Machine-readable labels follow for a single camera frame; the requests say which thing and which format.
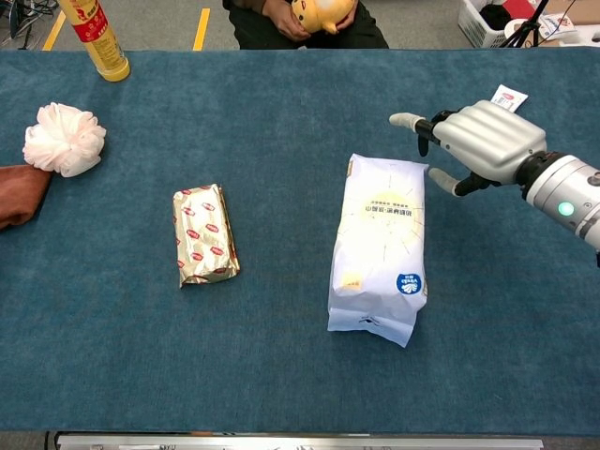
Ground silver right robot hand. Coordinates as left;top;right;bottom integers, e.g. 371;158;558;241
388;99;548;197

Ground white plastic food package bag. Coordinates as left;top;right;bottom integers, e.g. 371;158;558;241
326;152;430;349

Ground white toothpaste tube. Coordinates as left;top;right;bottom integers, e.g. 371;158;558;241
489;83;529;113

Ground white plastic laundry basket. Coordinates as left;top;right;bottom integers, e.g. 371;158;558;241
457;0;521;50

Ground black tripod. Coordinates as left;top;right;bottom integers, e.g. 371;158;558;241
500;0;550;49

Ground white printed box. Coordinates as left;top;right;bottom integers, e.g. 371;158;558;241
536;12;578;39

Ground yellow plush toy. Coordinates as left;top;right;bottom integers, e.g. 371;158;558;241
290;0;353;36

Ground seated person in dark clothes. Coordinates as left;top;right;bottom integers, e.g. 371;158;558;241
221;0;390;51

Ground gold foil wrapped package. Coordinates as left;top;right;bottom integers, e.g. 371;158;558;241
172;183;242;289

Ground blue table cloth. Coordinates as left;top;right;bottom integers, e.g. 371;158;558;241
0;46;600;435

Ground yellow red spray can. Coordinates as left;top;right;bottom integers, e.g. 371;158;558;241
56;0;131;83

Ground white mesh bath sponge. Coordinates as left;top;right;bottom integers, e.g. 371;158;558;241
22;102;108;179

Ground brown folded towel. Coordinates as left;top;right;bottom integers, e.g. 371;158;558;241
0;163;53;231

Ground silver aluminium table rail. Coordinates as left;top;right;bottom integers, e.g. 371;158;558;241
55;433;545;450

